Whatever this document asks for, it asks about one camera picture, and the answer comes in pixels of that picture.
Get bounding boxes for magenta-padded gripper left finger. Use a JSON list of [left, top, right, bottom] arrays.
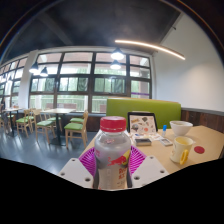
[[58, 147, 98, 190]]

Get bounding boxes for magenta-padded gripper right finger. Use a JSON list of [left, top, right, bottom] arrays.
[[128, 145, 170, 190]]

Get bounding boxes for clear red-capped drink bottle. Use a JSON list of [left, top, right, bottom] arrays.
[[93, 115, 133, 191]]

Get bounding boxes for small dark box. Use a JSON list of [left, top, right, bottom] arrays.
[[134, 137, 153, 147]]

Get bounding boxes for small printed card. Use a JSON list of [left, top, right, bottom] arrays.
[[159, 137, 174, 148]]

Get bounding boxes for wooden chairs with green seats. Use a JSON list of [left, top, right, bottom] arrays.
[[14, 108, 90, 150]]

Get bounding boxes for black tablet with stickers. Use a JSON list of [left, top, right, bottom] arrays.
[[127, 111, 159, 136]]

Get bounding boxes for white bowl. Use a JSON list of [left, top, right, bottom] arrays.
[[169, 120, 194, 137]]

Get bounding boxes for flat round red coaster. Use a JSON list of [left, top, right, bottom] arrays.
[[193, 145, 206, 155]]

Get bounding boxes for wooden dining table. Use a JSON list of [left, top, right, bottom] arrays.
[[41, 107, 77, 147], [1, 106, 23, 138]]

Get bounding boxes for green upholstered bench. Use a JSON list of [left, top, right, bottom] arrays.
[[105, 97, 183, 130]]

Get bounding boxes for person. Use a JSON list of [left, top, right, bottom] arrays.
[[0, 97, 10, 134]]

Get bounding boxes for long linear ceiling light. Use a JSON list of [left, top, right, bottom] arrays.
[[114, 39, 186, 61]]

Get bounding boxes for cream mug with yellow handle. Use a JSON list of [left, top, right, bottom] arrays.
[[169, 135, 196, 166]]

